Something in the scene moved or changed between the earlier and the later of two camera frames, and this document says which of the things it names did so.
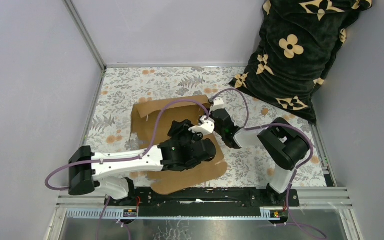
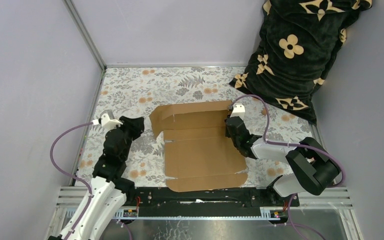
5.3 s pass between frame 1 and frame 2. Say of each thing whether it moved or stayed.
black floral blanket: stayed
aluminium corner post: stayed
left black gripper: moved
